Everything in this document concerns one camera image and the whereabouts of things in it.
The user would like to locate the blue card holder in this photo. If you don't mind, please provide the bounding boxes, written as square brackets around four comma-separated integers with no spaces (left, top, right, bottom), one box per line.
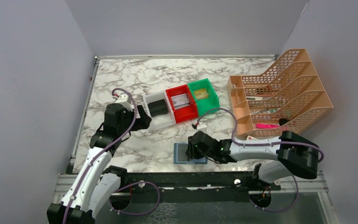
[173,143,207,165]

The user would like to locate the gold credit card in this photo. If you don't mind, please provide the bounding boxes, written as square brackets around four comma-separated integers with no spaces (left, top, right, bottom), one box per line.
[193,88,209,100]

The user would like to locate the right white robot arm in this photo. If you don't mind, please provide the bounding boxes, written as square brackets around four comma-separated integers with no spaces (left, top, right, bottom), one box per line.
[186,131,324,185]

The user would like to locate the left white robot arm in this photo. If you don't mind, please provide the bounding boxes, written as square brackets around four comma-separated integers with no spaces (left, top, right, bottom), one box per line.
[47,103,151,224]

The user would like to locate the stack of cards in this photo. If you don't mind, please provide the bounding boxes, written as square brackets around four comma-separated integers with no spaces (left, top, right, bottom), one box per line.
[171,93,190,110]

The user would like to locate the black wallet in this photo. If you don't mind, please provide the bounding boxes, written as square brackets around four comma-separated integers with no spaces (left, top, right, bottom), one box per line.
[147,99,169,117]

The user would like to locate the white plastic bin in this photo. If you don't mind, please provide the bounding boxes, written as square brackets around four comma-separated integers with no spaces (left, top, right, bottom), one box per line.
[143,91,176,131]

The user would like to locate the red plastic bin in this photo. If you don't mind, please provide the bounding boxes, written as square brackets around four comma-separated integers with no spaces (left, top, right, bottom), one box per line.
[165,84,199,123]

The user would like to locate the green plastic bin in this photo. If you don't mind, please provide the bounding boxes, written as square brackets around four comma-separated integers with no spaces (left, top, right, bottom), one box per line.
[187,78,220,116]

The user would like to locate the white red box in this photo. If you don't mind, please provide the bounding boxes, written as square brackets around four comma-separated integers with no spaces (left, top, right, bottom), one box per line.
[246,135,258,141]

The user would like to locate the pink marker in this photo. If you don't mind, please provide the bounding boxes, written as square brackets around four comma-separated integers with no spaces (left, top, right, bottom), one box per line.
[255,123,280,129]

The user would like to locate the pens in organizer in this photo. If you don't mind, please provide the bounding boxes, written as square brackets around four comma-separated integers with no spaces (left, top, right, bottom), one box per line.
[247,95,279,114]

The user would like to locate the orange file organizer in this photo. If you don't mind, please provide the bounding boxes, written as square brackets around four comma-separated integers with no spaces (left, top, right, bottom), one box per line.
[227,49,333,138]

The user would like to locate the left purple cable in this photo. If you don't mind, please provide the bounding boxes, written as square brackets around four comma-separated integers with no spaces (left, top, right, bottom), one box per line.
[62,88,138,224]

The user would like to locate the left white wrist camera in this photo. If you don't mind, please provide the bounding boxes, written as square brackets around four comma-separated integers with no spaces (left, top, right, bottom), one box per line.
[115,93,134,111]

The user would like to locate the black mounting rail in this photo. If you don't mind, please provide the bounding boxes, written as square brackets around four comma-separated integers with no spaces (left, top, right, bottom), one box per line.
[109,171,281,206]

